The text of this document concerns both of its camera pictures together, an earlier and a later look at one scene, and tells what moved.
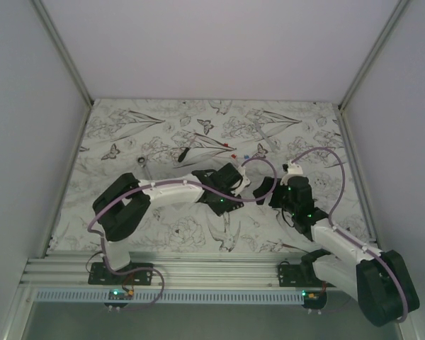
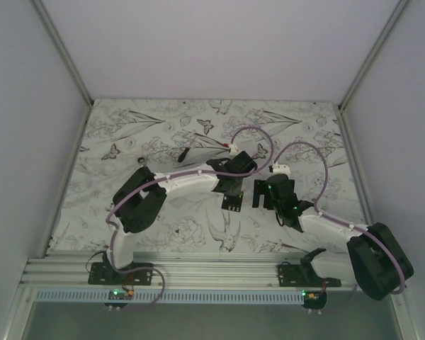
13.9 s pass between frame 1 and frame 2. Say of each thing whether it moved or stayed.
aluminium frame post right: stayed
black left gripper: moved
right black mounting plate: stayed
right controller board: stayed
